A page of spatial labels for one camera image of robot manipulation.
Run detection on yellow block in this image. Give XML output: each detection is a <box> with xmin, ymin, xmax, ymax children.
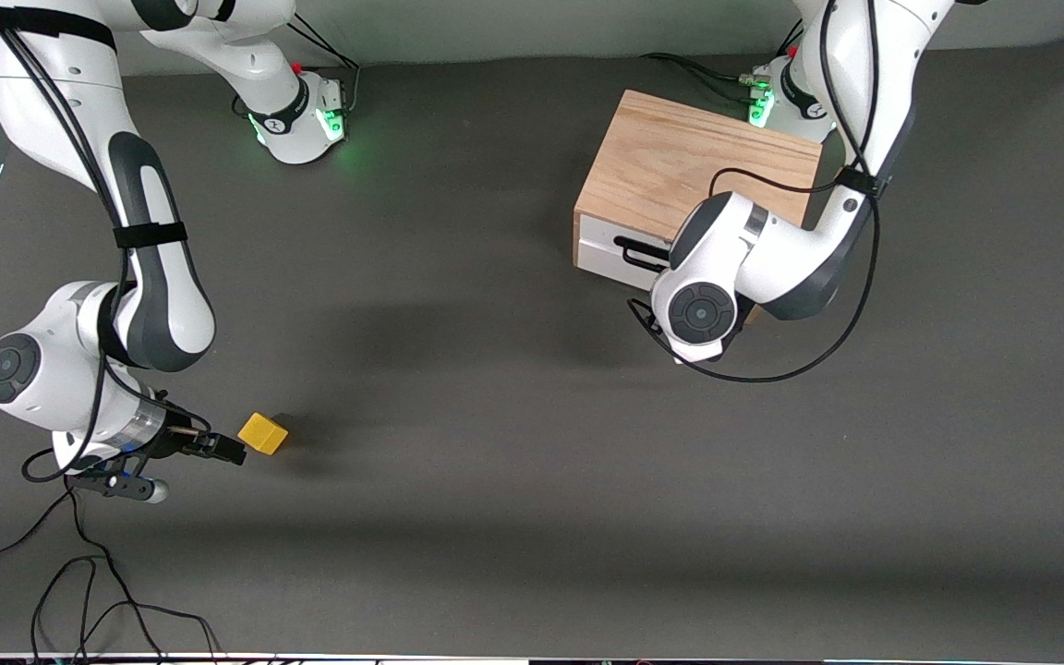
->
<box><xmin>238</xmin><ymin>412</ymin><xmax>290</xmax><ymax>457</ymax></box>

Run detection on white-front drawer with black handle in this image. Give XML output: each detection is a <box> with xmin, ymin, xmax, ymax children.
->
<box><xmin>578</xmin><ymin>214</ymin><xmax>681</xmax><ymax>292</ymax></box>

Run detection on wooden drawer cabinet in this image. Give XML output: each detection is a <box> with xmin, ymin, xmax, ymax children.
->
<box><xmin>574</xmin><ymin>90</ymin><xmax>824</xmax><ymax>324</ymax></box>

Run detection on loose black cable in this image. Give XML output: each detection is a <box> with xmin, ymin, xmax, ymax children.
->
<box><xmin>0</xmin><ymin>485</ymin><xmax>168</xmax><ymax>661</ymax></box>
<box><xmin>30</xmin><ymin>554</ymin><xmax>224</xmax><ymax>662</ymax></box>

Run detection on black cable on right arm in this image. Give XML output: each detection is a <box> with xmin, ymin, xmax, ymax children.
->
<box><xmin>0</xmin><ymin>0</ymin><xmax>212</xmax><ymax>483</ymax></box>

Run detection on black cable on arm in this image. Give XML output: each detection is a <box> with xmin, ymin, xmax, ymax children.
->
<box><xmin>627</xmin><ymin>0</ymin><xmax>881</xmax><ymax>384</ymax></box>
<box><xmin>0</xmin><ymin>0</ymin><xmax>212</xmax><ymax>483</ymax></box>

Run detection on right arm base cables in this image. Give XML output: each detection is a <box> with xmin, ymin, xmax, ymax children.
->
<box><xmin>283</xmin><ymin>14</ymin><xmax>362</xmax><ymax>116</ymax></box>

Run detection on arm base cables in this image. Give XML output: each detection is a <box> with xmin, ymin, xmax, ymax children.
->
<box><xmin>640</xmin><ymin>51</ymin><xmax>770</xmax><ymax>104</ymax></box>
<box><xmin>283</xmin><ymin>14</ymin><xmax>362</xmax><ymax>116</ymax></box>

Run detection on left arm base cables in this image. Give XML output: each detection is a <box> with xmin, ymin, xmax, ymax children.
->
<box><xmin>640</xmin><ymin>51</ymin><xmax>770</xmax><ymax>104</ymax></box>

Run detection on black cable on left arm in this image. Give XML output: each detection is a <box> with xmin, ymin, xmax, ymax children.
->
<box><xmin>627</xmin><ymin>0</ymin><xmax>881</xmax><ymax>384</ymax></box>

